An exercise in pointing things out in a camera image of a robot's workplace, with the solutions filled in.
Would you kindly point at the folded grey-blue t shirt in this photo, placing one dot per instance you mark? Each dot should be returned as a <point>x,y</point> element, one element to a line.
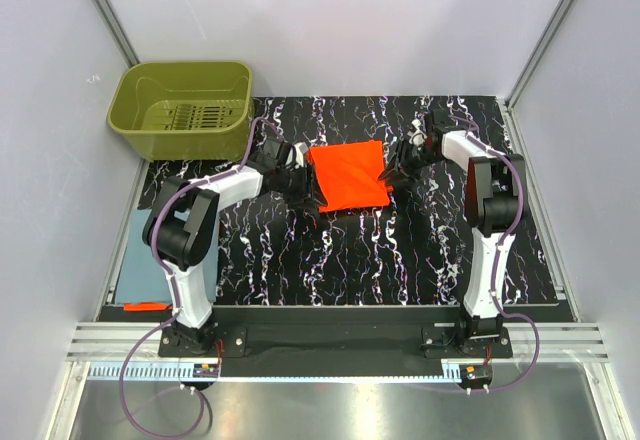
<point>142,280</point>

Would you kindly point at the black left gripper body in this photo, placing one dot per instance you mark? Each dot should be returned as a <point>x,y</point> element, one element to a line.
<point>292,183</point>

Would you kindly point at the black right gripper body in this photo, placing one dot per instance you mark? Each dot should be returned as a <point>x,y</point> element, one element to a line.
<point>414,158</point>

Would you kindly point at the right aluminium frame post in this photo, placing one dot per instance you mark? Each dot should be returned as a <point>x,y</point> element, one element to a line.
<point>546,39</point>

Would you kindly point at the orange t shirt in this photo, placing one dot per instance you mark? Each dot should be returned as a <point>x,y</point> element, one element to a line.
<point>348,175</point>

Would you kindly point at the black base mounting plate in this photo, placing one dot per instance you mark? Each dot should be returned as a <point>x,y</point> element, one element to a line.
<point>281,360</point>

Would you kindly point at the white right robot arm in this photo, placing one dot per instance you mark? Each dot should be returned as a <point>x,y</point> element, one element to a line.
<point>495,203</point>

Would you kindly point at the folded orange t shirt underneath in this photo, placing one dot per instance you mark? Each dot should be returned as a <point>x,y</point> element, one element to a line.
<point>147,307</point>

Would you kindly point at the aluminium front rail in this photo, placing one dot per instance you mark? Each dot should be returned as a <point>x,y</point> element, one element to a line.
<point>580,342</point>

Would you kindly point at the olive green plastic basket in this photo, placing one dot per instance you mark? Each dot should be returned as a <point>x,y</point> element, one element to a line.
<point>184,110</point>

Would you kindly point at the left aluminium frame post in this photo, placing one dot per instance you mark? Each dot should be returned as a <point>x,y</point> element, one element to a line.
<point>115,28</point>

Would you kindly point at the aluminium frame post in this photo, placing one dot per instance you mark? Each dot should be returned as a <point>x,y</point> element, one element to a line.
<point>546,39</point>
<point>115,28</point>

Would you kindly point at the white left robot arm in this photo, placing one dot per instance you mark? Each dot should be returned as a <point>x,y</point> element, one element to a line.
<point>183,228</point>

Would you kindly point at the black marble pattern mat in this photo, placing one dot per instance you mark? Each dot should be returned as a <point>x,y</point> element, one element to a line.
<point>415,251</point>

